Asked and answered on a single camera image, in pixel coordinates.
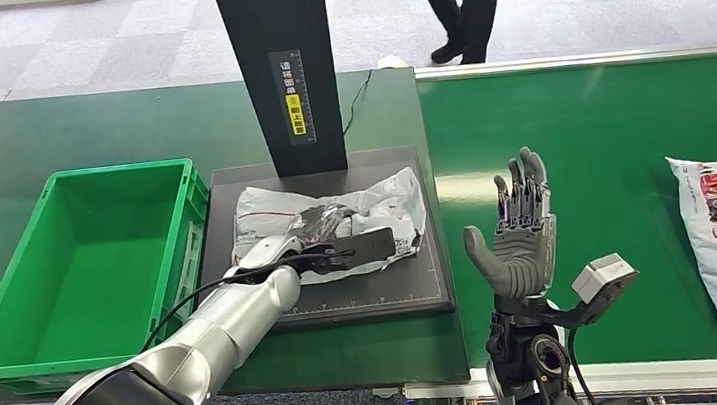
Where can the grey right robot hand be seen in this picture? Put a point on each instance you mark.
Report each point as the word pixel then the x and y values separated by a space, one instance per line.
pixel 524 260

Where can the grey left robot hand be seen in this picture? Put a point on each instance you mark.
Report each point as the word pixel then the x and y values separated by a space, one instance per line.
pixel 324 221

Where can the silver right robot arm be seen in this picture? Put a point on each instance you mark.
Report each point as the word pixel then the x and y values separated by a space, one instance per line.
pixel 518 357

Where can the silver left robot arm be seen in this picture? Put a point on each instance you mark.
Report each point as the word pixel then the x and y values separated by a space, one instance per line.
pixel 225 328

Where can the green conveyor belt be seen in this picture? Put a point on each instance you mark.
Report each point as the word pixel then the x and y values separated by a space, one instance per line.
pixel 590 123

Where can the black scanning machine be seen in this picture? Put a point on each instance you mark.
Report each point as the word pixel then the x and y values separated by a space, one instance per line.
pixel 283 22

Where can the black and yellow label sticker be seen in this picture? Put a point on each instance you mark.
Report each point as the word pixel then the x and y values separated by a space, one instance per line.
pixel 293 101

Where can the small white round object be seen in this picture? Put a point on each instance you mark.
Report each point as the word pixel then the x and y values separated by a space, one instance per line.
pixel 392 62

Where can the green plastic crate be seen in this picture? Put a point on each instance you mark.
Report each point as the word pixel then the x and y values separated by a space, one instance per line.
pixel 94 282

